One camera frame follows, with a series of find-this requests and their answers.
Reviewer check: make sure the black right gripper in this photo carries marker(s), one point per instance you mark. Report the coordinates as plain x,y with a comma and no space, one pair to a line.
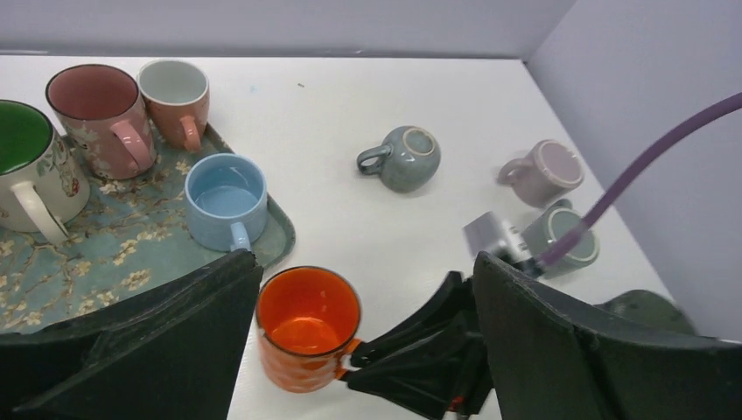
650,309

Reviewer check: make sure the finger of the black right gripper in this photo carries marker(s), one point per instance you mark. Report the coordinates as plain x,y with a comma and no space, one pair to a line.
434,362

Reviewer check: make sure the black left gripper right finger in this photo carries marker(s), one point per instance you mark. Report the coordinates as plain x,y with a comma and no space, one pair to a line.
553,356

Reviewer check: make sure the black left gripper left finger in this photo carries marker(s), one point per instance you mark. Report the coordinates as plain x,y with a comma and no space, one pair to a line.
172,352

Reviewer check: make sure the orange mug black handle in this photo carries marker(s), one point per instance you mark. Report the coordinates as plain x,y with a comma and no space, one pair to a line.
307,319

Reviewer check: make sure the lilac ribbed mug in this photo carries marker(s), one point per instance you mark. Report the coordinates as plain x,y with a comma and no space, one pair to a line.
547,172

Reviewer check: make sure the light blue ribbed mug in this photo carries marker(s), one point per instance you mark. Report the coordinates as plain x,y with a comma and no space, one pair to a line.
226,202

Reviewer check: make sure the grey-blue round mug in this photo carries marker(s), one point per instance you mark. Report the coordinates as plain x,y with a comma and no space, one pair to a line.
406,160

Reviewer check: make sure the cream floral mug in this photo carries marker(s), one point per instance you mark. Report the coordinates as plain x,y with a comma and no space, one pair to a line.
42,185

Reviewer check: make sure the speckled dark pink mug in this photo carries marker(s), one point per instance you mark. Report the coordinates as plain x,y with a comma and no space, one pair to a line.
102,110

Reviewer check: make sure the salmon dotted mug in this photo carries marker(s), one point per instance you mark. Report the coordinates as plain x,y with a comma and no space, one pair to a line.
177,97

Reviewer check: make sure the blue floral blossom tray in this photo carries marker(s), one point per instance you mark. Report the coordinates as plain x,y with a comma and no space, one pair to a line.
130,237

